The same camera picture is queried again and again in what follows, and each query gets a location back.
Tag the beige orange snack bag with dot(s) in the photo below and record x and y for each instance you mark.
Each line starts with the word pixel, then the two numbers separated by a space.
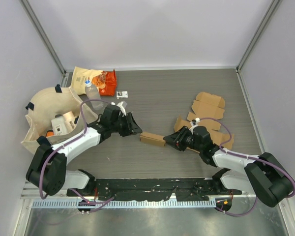
pixel 105 81

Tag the small white tag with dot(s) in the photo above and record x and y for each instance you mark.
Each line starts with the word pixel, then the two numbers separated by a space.
pixel 121 94

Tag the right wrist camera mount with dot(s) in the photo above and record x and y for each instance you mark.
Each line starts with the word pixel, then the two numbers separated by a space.
pixel 194 123

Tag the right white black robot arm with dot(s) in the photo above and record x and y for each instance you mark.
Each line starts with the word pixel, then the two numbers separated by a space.
pixel 261 175

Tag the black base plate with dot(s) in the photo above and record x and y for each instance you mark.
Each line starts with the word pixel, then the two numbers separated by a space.
pixel 155 189

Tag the beige canvas tote bag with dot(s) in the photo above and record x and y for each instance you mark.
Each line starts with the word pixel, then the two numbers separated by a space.
pixel 45 106

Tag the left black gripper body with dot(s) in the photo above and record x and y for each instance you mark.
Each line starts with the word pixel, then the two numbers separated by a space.
pixel 122 125

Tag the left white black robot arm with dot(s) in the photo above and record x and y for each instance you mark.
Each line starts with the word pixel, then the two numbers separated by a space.
pixel 48 168

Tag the white slotted cable duct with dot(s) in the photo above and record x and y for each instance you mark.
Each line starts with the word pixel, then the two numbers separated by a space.
pixel 76 203

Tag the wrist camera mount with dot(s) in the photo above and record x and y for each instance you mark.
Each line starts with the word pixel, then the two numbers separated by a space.
pixel 122 105
pixel 194 123

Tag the clear plastic water bottle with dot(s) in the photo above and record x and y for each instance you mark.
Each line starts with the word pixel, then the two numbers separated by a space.
pixel 93 94

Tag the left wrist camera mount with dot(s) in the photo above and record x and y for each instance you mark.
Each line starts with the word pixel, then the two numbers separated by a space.
pixel 122 105

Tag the large flat cardboard box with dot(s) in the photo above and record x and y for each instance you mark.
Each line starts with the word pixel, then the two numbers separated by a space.
pixel 210 109

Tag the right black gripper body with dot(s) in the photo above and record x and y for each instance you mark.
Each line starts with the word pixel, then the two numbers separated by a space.
pixel 185 138

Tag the left aluminium frame post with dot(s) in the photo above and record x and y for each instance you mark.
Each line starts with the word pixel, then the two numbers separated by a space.
pixel 42 34

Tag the small cardboard box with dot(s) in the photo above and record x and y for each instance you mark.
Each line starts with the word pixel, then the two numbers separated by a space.
pixel 152 139

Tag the right aluminium frame post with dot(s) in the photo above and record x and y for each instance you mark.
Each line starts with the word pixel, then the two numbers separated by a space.
pixel 274 4

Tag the white box in bag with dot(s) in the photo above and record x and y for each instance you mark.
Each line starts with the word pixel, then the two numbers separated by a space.
pixel 58 126

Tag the aluminium frame post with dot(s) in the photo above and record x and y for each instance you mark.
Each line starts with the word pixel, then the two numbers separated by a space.
pixel 42 34
pixel 274 4

